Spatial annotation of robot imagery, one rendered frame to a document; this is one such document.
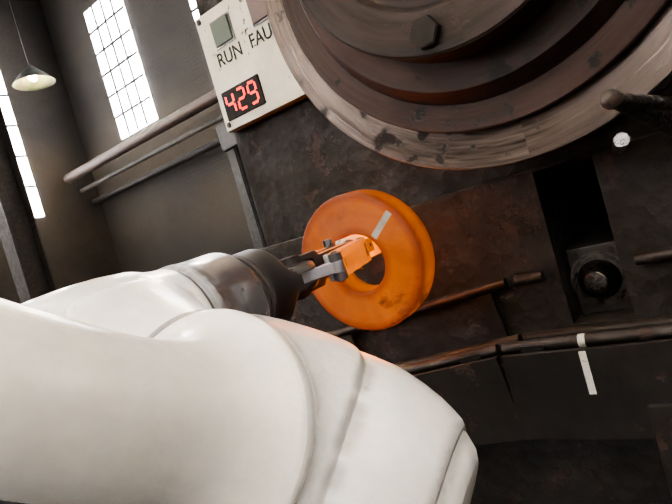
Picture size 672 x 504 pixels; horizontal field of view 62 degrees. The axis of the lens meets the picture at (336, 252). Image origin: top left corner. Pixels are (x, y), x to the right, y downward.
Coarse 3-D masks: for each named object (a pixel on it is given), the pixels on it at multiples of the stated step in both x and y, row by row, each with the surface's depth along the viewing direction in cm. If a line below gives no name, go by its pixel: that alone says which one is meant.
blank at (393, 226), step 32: (352, 192) 60; (384, 192) 60; (320, 224) 62; (352, 224) 60; (384, 224) 58; (416, 224) 58; (384, 256) 59; (416, 256) 57; (320, 288) 64; (352, 288) 62; (384, 288) 60; (416, 288) 58; (352, 320) 63; (384, 320) 61
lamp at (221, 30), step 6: (222, 18) 83; (210, 24) 85; (216, 24) 84; (222, 24) 83; (228, 24) 83; (216, 30) 84; (222, 30) 84; (228, 30) 83; (216, 36) 84; (222, 36) 84; (228, 36) 83; (216, 42) 85; (222, 42) 84
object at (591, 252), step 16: (608, 224) 74; (592, 240) 64; (608, 240) 60; (576, 256) 62; (592, 256) 61; (608, 256) 60; (576, 272) 62; (576, 288) 62; (624, 288) 59; (592, 304) 62; (608, 304) 61; (624, 304) 60
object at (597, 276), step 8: (584, 264) 61; (592, 264) 60; (600, 264) 60; (608, 264) 59; (584, 272) 60; (592, 272) 59; (600, 272) 59; (608, 272) 59; (616, 272) 59; (584, 280) 60; (592, 280) 59; (600, 280) 59; (608, 280) 58; (616, 280) 59; (584, 288) 60; (592, 288) 59; (600, 288) 59; (608, 288) 59; (616, 288) 59; (592, 296) 61; (600, 296) 60; (608, 296) 60
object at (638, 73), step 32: (288, 32) 62; (288, 64) 63; (640, 64) 44; (320, 96) 61; (576, 96) 47; (352, 128) 60; (384, 128) 57; (512, 128) 50; (544, 128) 49; (576, 128) 47; (416, 160) 56; (448, 160) 54; (480, 160) 52; (512, 160) 51
